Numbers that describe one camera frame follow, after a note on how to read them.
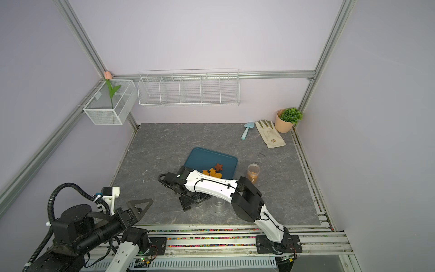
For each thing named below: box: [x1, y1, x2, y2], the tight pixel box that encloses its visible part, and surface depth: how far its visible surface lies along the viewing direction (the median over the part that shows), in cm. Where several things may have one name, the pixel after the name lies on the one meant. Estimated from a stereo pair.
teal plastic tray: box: [184, 146, 238, 180], surface depth 105 cm
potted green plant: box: [274, 107, 304, 134], surface depth 110 cm
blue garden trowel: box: [241, 122, 255, 140], surface depth 119 cm
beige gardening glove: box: [254, 119, 287, 149], surface depth 118 cm
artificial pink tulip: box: [104, 70, 122, 110], surface depth 92 cm
